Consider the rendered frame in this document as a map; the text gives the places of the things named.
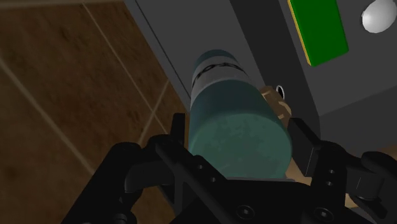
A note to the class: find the green and yellow sponge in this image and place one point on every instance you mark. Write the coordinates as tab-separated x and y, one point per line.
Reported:
321	29

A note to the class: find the white round object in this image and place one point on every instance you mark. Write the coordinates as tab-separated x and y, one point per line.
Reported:
380	17

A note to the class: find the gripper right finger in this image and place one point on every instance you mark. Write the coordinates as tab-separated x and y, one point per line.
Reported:
328	161

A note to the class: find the teal bottle with grey label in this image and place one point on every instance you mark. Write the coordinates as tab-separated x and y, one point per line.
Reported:
235	124

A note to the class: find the tan lumpy figure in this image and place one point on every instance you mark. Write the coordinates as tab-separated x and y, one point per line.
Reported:
276	99

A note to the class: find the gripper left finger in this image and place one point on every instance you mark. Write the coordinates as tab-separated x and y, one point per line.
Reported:
173	155

